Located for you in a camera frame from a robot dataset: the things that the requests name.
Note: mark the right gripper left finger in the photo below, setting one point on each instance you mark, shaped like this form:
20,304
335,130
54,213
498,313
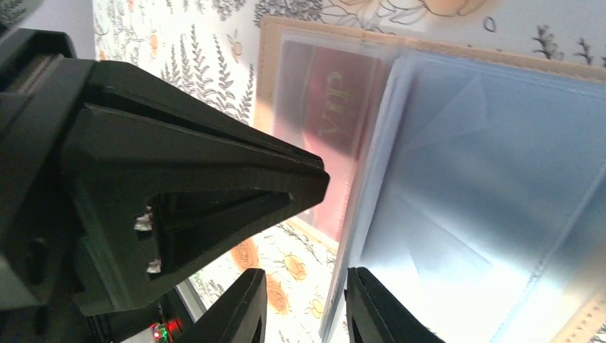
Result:
238,316

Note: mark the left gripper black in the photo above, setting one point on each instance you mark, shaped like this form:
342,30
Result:
41,84

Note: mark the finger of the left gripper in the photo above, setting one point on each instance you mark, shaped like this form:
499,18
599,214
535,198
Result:
126,87
158,201

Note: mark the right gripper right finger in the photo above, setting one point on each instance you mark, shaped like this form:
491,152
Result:
375,315

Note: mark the beige card holder wallet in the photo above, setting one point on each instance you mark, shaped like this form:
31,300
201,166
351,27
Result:
479,197

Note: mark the red card pile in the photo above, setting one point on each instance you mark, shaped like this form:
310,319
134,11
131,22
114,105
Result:
323,102

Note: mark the floral patterned table mat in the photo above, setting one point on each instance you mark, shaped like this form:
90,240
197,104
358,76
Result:
210,50

